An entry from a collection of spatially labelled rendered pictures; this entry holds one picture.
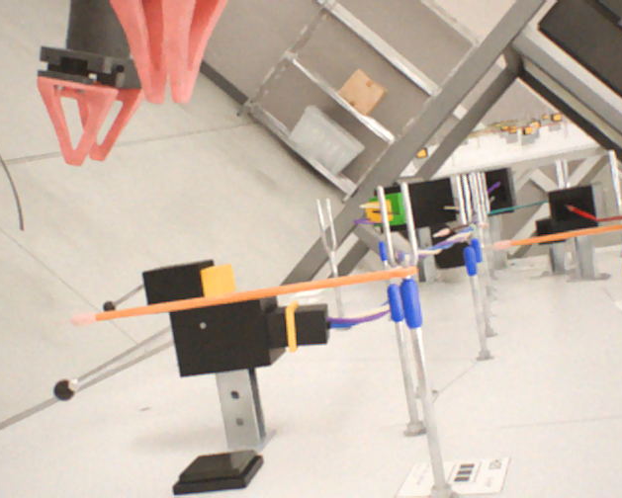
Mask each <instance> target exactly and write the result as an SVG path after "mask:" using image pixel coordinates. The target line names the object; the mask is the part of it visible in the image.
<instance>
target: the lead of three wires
mask: <svg viewBox="0 0 622 498"><path fill-rule="evenodd" d="M389 312H390V308H389V302H388V301H386V302H385V303H383V304H382V305H381V306H379V307H377V308H374V309H370V310H367V312H363V313H360V314H355V315H351V316H347V317H343V318H326V321H331V328H344V327H350V326H354V325H358V324H361V323H364V322H370V321H374V320H377V319H380V318H382V317H384V316H386V315H387V314H388V313H389Z"/></svg>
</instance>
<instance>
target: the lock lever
mask: <svg viewBox="0 0 622 498"><path fill-rule="evenodd" d="M170 334H173V333H171V327H170V325H168V326H167V327H165V328H163V329H162V330H160V331H159V332H157V334H155V335H154V336H152V337H149V338H147V339H146V340H144V341H142V342H141V343H139V344H137V345H135V346H134V347H132V348H130V349H127V350H126V351H124V352H122V353H121V354H120V355H119V356H117V357H115V358H113V359H112V360H110V361H108V362H106V363H105V364H103V365H101V366H99V367H98V368H96V369H94V370H92V371H90V372H89V373H85V374H83V375H82V377H80V378H75V377H74V378H73V379H72V380H71V381H70V384H69V388H70V389H72V390H73V391H77V390H78V389H79V387H80V385H82V384H84V383H86V382H88V381H90V380H92V379H94V378H96V377H97V376H99V375H101V374H102V373H103V372H105V371H107V370H110V369H112V368H113V367H115V366H117V365H119V364H120V363H122V362H124V361H126V360H127V359H130V358H132V357H134V356H135V355H137V353H139V352H141V351H142V350H144V349H146V348H148V347H149V346H152V345H154V344H156V343H157V342H159V341H161V340H162V339H164V338H166V337H167V336H169V335H170Z"/></svg>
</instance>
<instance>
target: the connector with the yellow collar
mask: <svg viewBox="0 0 622 498"><path fill-rule="evenodd" d="M286 307H287V306H274V307H271V308H269V309H268V310H266V312H265V318H266V324H267V330H268V337H269V343H270V348H283V347H289V342H288V329H287V318H286ZM293 317H294V328H295V341H297V347H299V346H312V345H327V343H328V339H329V336H330V335H329V329H331V321H326V318H332V317H328V308H327V303H318V304H303V305H298V307H297V308H295V310H294V312H293Z"/></svg>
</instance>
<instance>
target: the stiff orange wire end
mask: <svg viewBox="0 0 622 498"><path fill-rule="evenodd" d="M416 273H417V268H416V267H415V266H408V268H407V269H404V268H403V267H399V268H393V269H390V270H385V271H384V272H377V273H371V274H364V275H356V276H349V277H343V278H335V279H328V280H321V281H314V282H307V283H300V284H292V285H286V286H279V287H272V288H265V289H259V290H245V291H244V292H238V293H231V294H224V295H217V296H209V297H202V298H196V299H188V300H181V301H174V302H167V303H160V304H154V305H146V306H140V307H133V308H125V309H118V310H112V311H104V313H93V311H92V313H84V314H78V315H74V316H73V317H72V318H71V319H69V320H61V321H56V322H55V323H54V324H55V325H62V324H70V323H72V324H73V325H75V326H81V325H89V324H95V323H97V322H98V321H105V320H113V319H120V318H126V317H134V316H141V315H147V314H155V313H162V311H169V310H176V309H183V308H190V307H198V306H205V305H212V304H220V303H226V302H233V301H241V300H248V299H255V298H262V297H269V296H276V295H283V294H290V293H298V292H305V291H311V290H319V289H325V288H332V287H340V286H347V285H354V284H362V283H369V282H374V281H382V280H389V279H394V278H403V277H408V276H412V275H415V274H416Z"/></svg>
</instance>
